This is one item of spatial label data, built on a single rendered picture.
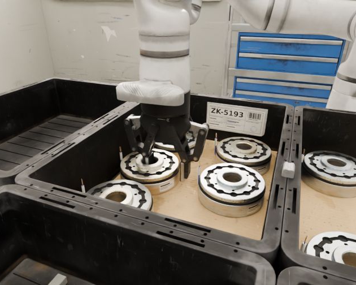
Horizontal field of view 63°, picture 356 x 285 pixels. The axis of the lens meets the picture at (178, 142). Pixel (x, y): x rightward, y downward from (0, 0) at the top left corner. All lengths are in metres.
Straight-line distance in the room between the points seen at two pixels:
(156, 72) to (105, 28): 3.38
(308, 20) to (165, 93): 0.44
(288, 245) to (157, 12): 0.30
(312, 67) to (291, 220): 2.08
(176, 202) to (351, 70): 0.49
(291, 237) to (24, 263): 0.31
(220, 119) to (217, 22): 2.64
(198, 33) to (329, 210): 2.92
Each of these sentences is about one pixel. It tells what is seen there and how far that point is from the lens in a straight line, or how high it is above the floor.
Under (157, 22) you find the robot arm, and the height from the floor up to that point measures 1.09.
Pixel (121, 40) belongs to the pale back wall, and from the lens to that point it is 3.68.
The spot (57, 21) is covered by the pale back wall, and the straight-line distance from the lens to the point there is 4.17.
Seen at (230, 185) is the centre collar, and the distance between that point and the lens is 0.44.
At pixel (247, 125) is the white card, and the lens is 0.62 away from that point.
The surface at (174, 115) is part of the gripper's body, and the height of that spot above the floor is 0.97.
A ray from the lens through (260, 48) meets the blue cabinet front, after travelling 2.32.
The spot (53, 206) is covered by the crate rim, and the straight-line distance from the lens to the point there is 0.32.
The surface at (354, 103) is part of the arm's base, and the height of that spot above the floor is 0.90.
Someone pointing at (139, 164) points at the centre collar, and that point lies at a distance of 0.49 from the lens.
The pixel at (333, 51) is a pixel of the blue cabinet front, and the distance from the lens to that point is 2.33.
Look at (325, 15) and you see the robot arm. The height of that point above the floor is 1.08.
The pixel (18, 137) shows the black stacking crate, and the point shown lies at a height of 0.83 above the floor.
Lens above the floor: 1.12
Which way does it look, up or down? 27 degrees down
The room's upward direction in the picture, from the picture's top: straight up
